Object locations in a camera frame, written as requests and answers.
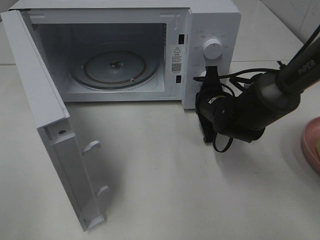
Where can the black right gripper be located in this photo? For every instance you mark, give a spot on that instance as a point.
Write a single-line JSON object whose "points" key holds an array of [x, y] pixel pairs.
{"points": [[216, 103]]}

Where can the pink round plate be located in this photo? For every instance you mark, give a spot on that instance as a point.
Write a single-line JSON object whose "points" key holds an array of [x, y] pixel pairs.
{"points": [[310, 135]]}

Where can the white glass microwave door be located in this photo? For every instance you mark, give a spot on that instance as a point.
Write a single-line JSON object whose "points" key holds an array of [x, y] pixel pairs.
{"points": [[52, 118]]}

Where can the white bread sandwich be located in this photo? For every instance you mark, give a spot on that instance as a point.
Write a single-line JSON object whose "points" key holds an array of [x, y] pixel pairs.
{"points": [[317, 149]]}

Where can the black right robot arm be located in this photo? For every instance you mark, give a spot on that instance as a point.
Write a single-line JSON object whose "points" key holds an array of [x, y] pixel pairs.
{"points": [[241, 105]]}

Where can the white lower microwave knob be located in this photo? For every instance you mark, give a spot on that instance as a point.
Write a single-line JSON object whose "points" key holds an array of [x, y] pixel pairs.
{"points": [[203, 74]]}

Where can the white microwave knob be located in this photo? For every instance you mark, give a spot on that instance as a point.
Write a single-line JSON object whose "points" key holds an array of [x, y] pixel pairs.
{"points": [[212, 48], [203, 74]]}

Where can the white upper microwave knob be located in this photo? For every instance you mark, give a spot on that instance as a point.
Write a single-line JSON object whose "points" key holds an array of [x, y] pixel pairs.
{"points": [[212, 48]]}

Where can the white microwave warning label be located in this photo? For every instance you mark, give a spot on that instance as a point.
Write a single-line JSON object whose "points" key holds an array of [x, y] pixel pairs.
{"points": [[177, 57]]}

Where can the white microwave oven body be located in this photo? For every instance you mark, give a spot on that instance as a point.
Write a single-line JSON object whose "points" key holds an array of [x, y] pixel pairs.
{"points": [[71, 33]]}

